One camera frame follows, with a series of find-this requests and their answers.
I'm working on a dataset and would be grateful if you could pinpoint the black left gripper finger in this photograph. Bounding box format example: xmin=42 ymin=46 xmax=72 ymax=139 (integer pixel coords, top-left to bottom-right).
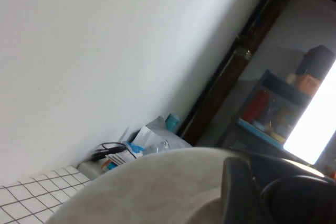
xmin=220 ymin=156 xmax=264 ymax=224

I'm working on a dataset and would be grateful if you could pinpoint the steel pot lid black knob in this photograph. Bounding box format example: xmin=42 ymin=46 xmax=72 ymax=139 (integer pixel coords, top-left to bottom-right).
xmin=47 ymin=146 xmax=336 ymax=224

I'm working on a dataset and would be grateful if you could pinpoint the blue tray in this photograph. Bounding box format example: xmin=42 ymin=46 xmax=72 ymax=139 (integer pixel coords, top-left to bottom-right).
xmin=235 ymin=118 xmax=287 ymax=145

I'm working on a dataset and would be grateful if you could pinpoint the yellow item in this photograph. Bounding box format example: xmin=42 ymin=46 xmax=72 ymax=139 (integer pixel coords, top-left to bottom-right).
xmin=272 ymin=106 xmax=292 ymax=141

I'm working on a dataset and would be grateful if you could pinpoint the grey plastic bag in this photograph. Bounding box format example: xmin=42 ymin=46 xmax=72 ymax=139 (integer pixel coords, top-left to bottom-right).
xmin=125 ymin=115 xmax=193 ymax=157

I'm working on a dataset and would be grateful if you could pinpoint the grey shelf unit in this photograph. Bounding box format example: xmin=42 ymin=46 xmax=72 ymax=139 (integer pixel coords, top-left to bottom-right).
xmin=217 ymin=69 xmax=313 ymax=152

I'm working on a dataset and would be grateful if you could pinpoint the blue white packet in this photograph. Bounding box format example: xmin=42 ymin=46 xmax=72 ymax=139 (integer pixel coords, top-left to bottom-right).
xmin=125 ymin=141 xmax=145 ymax=159

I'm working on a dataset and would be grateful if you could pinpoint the orange blue small box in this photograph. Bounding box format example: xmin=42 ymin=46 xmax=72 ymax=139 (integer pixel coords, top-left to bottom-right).
xmin=101 ymin=160 xmax=117 ymax=174

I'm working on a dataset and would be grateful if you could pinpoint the white black grid tablecloth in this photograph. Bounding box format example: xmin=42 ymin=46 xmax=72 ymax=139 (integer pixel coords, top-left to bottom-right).
xmin=0 ymin=165 xmax=92 ymax=224

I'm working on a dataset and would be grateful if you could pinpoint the dark brown door frame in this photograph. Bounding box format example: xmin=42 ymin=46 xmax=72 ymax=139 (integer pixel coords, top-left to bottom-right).
xmin=180 ymin=0 xmax=305 ymax=146

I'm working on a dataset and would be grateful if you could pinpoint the black cable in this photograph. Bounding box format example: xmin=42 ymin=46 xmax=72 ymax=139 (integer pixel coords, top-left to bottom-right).
xmin=91 ymin=142 xmax=137 ymax=162

